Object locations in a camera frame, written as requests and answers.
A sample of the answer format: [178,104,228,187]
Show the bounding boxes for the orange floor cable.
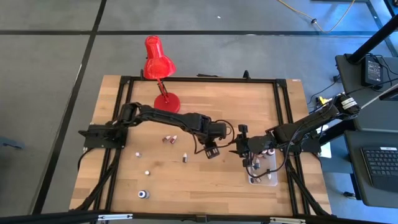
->
[276,0,356,34]

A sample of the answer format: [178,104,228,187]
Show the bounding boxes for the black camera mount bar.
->
[0,210,398,224]

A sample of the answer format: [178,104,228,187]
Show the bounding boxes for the dark grey desk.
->
[335,53,398,133]
[343,129,398,208]

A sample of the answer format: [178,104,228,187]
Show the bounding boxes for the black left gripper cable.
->
[191,119,236,156]

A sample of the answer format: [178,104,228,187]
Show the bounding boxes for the grey cable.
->
[360,83,398,110]

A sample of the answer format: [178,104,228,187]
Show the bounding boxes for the clear plastic bin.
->
[248,148,279,187]

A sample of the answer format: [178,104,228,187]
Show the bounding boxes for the red desk lamp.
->
[142,35,182,114]

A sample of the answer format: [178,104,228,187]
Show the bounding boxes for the black keyboard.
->
[360,146,398,194]

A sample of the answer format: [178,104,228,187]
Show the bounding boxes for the black aluminium table frame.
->
[70,74,332,218]

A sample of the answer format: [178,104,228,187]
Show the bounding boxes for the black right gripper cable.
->
[245,136,295,180]

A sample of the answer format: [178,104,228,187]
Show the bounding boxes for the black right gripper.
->
[229,124,276,167]

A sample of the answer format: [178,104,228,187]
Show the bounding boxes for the black stand pole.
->
[318,118,356,146]
[347,14,398,65]

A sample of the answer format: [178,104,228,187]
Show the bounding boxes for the black power adapter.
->
[361,55,384,88]

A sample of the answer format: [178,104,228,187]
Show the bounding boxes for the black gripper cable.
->
[245,136,295,180]
[191,119,236,156]

